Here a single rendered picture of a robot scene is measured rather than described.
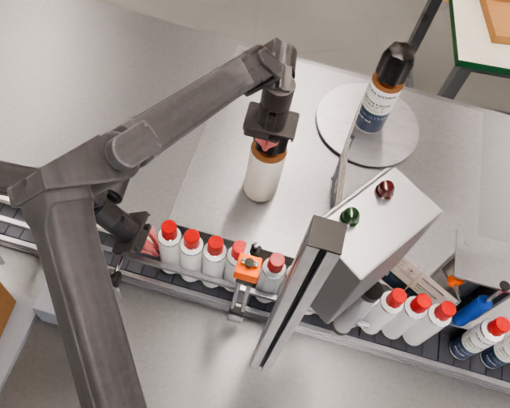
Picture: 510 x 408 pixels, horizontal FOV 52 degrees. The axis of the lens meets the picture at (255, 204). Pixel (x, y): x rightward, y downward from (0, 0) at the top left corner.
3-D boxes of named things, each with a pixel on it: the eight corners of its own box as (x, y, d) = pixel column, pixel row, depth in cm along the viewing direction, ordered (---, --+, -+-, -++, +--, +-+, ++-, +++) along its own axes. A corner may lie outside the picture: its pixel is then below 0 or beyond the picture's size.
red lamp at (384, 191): (396, 194, 73) (401, 185, 71) (384, 204, 72) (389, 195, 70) (382, 181, 74) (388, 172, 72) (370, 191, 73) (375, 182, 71)
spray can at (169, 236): (184, 257, 129) (184, 218, 111) (179, 277, 126) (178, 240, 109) (163, 252, 129) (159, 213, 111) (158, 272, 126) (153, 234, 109)
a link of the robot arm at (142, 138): (78, 205, 64) (131, 180, 58) (51, 166, 63) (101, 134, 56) (244, 89, 96) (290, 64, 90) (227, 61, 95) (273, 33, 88)
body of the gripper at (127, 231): (153, 214, 119) (130, 197, 114) (137, 254, 114) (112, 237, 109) (133, 217, 122) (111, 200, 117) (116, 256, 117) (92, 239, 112)
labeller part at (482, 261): (518, 248, 111) (520, 246, 110) (518, 296, 105) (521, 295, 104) (456, 231, 111) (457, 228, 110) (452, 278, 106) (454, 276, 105)
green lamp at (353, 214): (362, 221, 70) (367, 213, 68) (348, 231, 69) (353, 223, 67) (348, 207, 71) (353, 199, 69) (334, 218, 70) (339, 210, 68)
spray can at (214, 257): (224, 271, 128) (231, 234, 111) (219, 291, 126) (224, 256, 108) (204, 266, 128) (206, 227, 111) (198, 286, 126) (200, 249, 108)
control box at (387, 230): (397, 265, 89) (444, 210, 73) (326, 326, 82) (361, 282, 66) (354, 222, 92) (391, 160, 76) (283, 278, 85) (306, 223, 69)
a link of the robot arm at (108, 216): (78, 217, 109) (96, 212, 106) (89, 190, 113) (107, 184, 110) (102, 234, 114) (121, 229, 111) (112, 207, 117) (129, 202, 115)
